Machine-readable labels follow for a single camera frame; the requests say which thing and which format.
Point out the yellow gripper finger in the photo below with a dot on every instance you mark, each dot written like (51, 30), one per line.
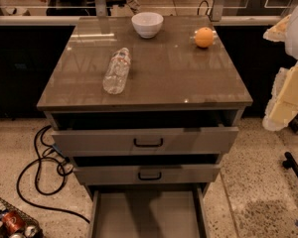
(282, 108)
(277, 33)

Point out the clear plastic water bottle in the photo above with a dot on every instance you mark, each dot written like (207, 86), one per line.
(116, 75)

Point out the grey drawer cabinet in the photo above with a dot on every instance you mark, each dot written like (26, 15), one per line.
(168, 73)

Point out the middle grey drawer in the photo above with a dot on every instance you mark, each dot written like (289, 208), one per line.
(165, 169)

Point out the grey drawer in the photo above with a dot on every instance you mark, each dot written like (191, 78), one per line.
(145, 133)
(149, 211)
(165, 169)

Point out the bottom grey drawer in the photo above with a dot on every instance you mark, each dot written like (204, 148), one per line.
(149, 211)

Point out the top grey drawer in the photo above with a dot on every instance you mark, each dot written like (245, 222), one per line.
(145, 133)

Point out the black metal bar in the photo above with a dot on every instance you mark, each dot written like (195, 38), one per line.
(290, 163)

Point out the orange fruit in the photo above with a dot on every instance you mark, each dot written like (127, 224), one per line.
(204, 37)

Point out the white ceramic bowl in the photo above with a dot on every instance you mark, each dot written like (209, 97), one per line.
(147, 24)

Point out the silver can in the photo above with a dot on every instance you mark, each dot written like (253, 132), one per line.
(17, 235)
(31, 231)

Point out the red soda can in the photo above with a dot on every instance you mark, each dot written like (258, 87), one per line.
(13, 222)

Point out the black wire basket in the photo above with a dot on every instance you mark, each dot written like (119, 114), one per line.
(5, 207)

